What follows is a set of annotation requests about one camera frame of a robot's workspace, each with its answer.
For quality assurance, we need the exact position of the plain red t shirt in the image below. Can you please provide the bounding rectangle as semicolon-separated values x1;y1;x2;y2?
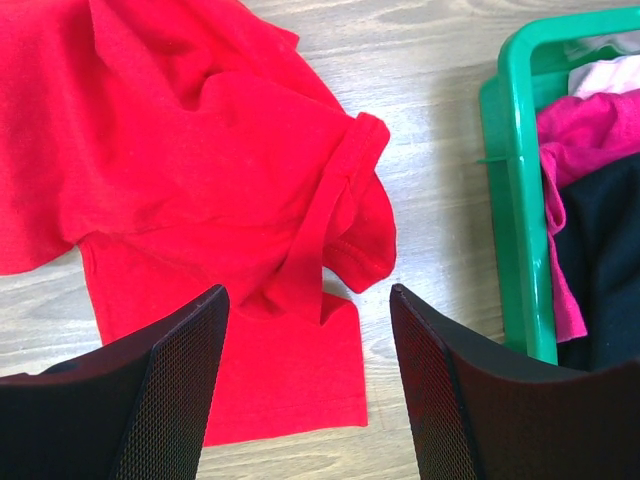
1;1;396;446

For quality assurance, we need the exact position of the black shirt in bin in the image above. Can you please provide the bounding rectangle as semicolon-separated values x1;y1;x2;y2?
555;154;639;371

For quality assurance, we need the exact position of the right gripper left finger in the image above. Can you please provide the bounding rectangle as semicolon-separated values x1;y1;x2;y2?
1;285;229;479

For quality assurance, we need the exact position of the green plastic bin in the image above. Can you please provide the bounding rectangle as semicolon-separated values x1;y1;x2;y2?
479;6;639;364

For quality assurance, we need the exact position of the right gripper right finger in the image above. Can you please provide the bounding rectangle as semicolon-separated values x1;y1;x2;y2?
390;284;639;479

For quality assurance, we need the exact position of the light pink shirt in bin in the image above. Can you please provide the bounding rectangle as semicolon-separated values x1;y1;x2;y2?
566;30;639;99

